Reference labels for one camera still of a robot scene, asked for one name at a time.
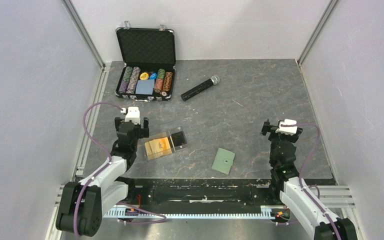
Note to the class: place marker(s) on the black poker chip case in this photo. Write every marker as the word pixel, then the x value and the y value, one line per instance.
pixel 148 54

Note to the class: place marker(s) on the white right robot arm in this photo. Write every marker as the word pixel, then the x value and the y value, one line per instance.
pixel 289 187

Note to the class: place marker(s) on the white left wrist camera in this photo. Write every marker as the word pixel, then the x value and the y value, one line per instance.
pixel 131 114

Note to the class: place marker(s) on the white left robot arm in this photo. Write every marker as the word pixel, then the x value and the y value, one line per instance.
pixel 84 203

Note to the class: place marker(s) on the green card holder wallet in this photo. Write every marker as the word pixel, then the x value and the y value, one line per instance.
pixel 223 161

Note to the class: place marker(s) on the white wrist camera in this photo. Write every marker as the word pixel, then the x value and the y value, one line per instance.
pixel 287 127
pixel 131 114

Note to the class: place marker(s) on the blue playing card deck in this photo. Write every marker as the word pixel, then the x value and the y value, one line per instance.
pixel 145 87

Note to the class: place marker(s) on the black handheld microphone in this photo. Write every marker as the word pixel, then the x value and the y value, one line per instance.
pixel 212 81

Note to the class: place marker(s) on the clear acrylic card tray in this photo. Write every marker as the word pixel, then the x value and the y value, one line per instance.
pixel 167 134

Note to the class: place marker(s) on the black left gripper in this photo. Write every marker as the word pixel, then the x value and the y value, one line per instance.
pixel 143 132

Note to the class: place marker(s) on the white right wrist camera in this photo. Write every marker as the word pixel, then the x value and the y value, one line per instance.
pixel 287 127

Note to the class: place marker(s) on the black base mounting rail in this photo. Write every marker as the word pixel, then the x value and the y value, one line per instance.
pixel 199 195

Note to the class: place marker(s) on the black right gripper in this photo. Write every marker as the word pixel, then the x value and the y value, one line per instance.
pixel 269 128

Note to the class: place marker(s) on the orange credit card stack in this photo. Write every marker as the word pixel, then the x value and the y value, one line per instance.
pixel 158 147

